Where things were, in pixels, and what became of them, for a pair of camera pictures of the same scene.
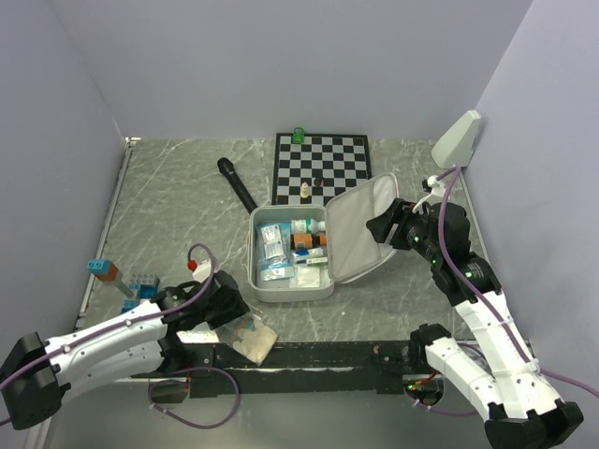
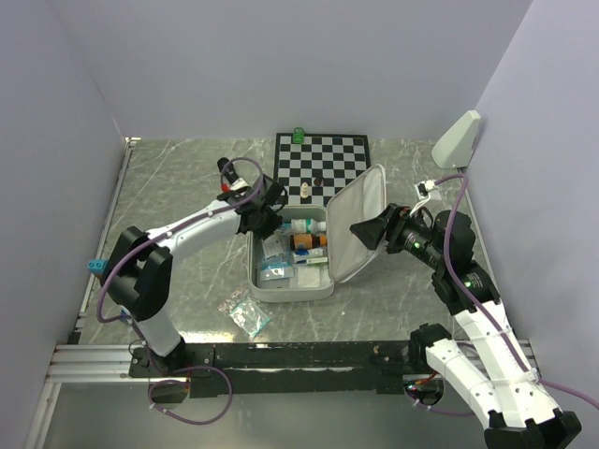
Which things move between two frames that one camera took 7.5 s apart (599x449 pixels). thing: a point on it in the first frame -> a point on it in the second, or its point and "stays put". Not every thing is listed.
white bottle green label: x=307 y=226 stays put
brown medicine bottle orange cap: x=307 y=240 stays put
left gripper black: x=235 y=306 -> x=274 y=221
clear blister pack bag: x=274 y=256 stays put
